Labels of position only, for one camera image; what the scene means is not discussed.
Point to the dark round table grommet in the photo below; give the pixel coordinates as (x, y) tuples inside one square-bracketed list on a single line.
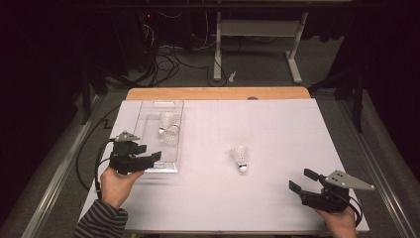
[(252, 97)]

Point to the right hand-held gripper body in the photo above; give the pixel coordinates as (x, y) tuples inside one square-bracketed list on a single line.
[(327, 198)]

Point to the person's left hand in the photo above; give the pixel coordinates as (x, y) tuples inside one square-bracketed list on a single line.
[(115, 188)]

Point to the black computer case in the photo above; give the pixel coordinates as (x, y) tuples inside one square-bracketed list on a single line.
[(132, 39)]

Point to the clear plastic tray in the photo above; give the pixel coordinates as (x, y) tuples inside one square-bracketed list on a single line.
[(150, 119)]

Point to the metal floor rail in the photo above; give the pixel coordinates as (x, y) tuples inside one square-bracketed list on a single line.
[(373, 158), (62, 165)]

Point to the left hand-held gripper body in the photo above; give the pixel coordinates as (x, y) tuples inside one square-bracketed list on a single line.
[(127, 162)]

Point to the black stand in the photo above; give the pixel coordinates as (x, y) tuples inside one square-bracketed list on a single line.
[(358, 99), (86, 99)]

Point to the white metal desk frame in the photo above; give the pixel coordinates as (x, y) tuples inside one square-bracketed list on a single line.
[(257, 28)]

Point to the person's right hand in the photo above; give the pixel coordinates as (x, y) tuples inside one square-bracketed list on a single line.
[(340, 224)]

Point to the small white floor object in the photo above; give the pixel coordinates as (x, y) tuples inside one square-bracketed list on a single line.
[(232, 76)]

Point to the white board sheet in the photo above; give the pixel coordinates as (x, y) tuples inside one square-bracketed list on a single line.
[(270, 132)]

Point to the white feather shuttlecock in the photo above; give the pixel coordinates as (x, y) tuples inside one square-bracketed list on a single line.
[(166, 118), (240, 156), (170, 137)]

